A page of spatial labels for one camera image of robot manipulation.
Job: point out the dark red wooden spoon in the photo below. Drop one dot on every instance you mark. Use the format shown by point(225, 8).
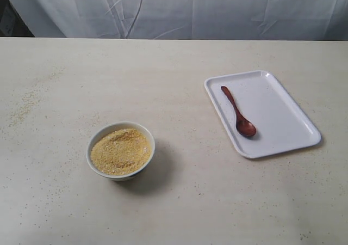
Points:
point(243, 126)

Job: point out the tan granular powder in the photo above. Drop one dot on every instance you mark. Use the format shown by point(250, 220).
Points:
point(121, 152)

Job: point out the white ceramic bowl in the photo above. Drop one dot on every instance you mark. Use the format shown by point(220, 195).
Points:
point(114, 127)

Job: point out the white plastic tray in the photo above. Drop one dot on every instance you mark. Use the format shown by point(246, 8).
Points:
point(280, 123)

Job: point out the white backdrop cloth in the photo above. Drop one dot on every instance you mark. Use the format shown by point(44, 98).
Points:
point(186, 19)

